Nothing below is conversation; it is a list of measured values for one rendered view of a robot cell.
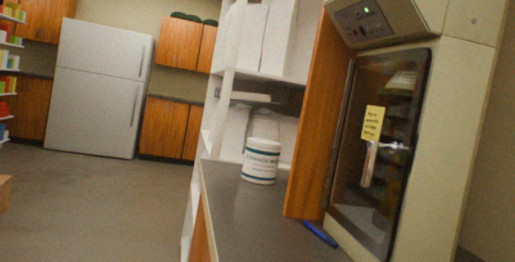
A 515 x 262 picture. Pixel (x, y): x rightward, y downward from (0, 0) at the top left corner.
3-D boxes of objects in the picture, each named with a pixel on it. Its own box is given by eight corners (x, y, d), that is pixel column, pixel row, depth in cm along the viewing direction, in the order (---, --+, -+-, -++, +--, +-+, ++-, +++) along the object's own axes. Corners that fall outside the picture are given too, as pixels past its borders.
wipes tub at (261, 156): (270, 177, 145) (277, 140, 144) (278, 186, 132) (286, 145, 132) (237, 173, 142) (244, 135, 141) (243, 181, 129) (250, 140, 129)
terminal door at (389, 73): (326, 209, 96) (355, 57, 94) (388, 267, 66) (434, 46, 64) (323, 209, 96) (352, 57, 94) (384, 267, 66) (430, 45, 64)
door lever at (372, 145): (389, 192, 68) (382, 188, 71) (399, 142, 68) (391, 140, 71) (362, 188, 67) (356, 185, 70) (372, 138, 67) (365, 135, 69)
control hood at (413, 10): (356, 50, 95) (364, 11, 94) (442, 34, 63) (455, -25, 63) (314, 40, 92) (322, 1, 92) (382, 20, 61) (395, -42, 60)
